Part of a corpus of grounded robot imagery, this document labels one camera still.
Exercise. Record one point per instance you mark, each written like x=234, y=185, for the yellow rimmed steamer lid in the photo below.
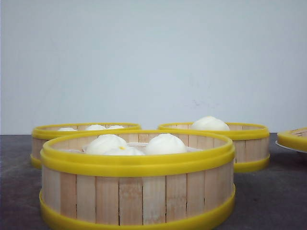
x=296, y=139

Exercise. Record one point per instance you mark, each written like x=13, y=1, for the right bun front basket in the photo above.
x=165, y=144

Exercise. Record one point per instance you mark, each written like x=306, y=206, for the right bun back basket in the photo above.
x=115, y=127

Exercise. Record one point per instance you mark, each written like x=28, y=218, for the middle bun yellow dot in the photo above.
x=124, y=151

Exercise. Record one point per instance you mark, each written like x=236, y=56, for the left bun front basket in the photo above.
x=104, y=143

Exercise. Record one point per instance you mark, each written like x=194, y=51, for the large bun right basket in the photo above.
x=210, y=123

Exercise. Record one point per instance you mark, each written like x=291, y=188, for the front bamboo steamer basket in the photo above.
x=183, y=191

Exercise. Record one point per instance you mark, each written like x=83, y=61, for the left bun back basket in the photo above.
x=62, y=129

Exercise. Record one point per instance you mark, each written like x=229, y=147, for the white plate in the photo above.
x=288, y=148

